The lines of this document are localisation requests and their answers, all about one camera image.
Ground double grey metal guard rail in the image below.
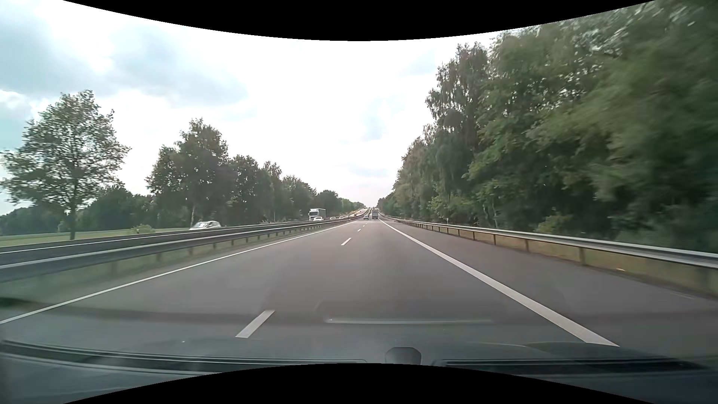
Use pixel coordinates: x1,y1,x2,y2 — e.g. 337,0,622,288
0,212,368,283

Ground row of green trees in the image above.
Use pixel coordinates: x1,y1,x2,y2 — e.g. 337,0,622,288
0,118,366,236

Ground car's own bonnet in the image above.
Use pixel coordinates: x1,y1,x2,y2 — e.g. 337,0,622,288
0,336,718,404

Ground single tall green tree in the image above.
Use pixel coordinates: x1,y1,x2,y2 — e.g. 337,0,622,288
0,90,131,241

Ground grass verge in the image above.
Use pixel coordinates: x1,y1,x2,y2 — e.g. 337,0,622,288
387,216,718,297

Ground grey asphalt road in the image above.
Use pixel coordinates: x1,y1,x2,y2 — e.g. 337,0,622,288
0,209,718,360

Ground road markings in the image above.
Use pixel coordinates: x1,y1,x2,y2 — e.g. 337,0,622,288
0,217,619,347

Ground wood of green trees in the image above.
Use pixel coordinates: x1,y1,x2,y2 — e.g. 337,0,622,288
377,0,718,253

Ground green grass field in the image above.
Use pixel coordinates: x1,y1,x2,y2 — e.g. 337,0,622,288
0,226,191,248

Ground grass median strip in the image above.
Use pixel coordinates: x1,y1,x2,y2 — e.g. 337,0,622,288
0,220,349,306

